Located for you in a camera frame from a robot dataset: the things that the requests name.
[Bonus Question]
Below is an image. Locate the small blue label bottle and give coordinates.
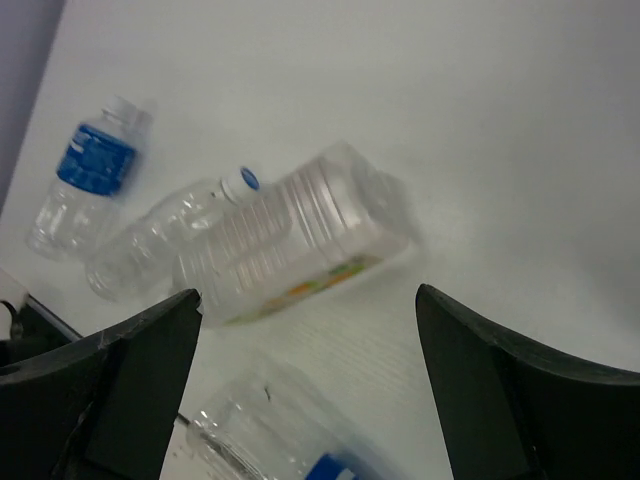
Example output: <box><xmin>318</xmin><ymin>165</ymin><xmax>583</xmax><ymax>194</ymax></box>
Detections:
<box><xmin>26</xmin><ymin>96</ymin><xmax>153</xmax><ymax>259</ymax></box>

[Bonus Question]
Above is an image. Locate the blue label bottle white cap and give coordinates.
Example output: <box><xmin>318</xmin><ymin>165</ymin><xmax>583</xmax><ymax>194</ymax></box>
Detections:
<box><xmin>186</xmin><ymin>371</ymin><xmax>400</xmax><ymax>479</ymax></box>

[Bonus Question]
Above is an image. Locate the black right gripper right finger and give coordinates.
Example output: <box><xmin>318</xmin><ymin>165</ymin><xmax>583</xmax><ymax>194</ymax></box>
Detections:
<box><xmin>415</xmin><ymin>285</ymin><xmax>639</xmax><ymax>479</ymax></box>

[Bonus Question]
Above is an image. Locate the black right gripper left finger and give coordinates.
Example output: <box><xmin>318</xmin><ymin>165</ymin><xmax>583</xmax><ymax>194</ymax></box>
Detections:
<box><xmin>1</xmin><ymin>289</ymin><xmax>202</xmax><ymax>479</ymax></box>

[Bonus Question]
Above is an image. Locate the large ribbed clear bottle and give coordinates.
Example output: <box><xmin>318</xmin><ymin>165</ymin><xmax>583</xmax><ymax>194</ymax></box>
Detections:
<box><xmin>172</xmin><ymin>142</ymin><xmax>411</xmax><ymax>328</ymax></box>

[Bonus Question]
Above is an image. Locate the crushed clear bottle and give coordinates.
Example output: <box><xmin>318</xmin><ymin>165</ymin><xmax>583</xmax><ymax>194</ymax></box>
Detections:
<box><xmin>85</xmin><ymin>166</ymin><xmax>261</xmax><ymax>301</ymax></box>

